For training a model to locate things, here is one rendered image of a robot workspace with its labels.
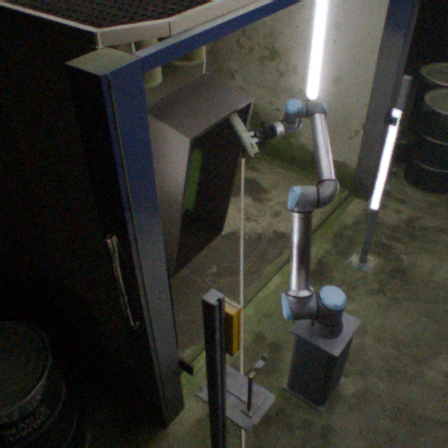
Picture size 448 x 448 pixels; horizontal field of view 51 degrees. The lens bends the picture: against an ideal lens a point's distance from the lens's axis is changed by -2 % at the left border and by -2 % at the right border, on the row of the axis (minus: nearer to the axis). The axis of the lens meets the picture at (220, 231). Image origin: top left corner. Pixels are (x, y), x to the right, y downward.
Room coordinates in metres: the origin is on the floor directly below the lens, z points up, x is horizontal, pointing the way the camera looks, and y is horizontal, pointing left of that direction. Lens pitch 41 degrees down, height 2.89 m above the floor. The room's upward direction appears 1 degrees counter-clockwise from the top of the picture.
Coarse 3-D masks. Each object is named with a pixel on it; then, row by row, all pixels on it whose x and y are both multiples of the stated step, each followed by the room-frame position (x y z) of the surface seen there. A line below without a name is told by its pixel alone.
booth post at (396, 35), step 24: (408, 0) 3.69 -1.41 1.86; (384, 24) 3.78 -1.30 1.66; (408, 24) 3.68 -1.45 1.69; (384, 48) 3.76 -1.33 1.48; (408, 48) 3.79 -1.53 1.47; (384, 72) 3.73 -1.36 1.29; (384, 96) 3.71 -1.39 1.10; (384, 120) 3.68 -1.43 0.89; (384, 144) 3.75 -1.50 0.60; (360, 168) 3.76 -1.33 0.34; (360, 192) 3.73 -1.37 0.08
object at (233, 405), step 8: (232, 368) 1.35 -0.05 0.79; (240, 376) 1.30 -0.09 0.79; (256, 384) 1.25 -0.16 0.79; (200, 392) 1.22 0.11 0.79; (232, 400) 1.17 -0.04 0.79; (240, 400) 1.17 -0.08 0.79; (232, 408) 1.13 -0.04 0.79; (240, 408) 1.13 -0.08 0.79; (264, 408) 1.12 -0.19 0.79; (232, 416) 1.09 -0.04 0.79; (240, 416) 1.09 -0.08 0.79; (256, 416) 1.09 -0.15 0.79; (240, 424) 1.05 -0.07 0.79; (248, 424) 1.05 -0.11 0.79
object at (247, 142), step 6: (234, 114) 2.52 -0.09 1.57; (234, 120) 2.48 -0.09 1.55; (240, 120) 2.48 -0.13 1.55; (234, 126) 2.47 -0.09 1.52; (240, 126) 2.44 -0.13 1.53; (240, 132) 2.41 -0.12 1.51; (246, 132) 2.41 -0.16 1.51; (246, 138) 2.37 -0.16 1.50; (246, 144) 2.34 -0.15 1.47; (252, 144) 2.32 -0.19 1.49; (246, 150) 2.42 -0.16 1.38; (252, 150) 2.30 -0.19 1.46; (258, 150) 2.30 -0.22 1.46; (252, 156) 2.30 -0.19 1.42
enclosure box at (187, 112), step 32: (192, 96) 2.52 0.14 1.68; (224, 96) 2.57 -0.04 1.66; (160, 128) 2.25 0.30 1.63; (192, 128) 2.23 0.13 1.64; (224, 128) 2.74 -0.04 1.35; (160, 160) 2.27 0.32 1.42; (192, 160) 2.88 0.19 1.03; (224, 160) 2.75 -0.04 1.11; (160, 192) 2.29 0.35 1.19; (192, 192) 2.92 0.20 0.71; (224, 192) 2.75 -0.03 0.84; (192, 224) 2.80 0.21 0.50; (224, 224) 2.75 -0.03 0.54; (192, 256) 2.49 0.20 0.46
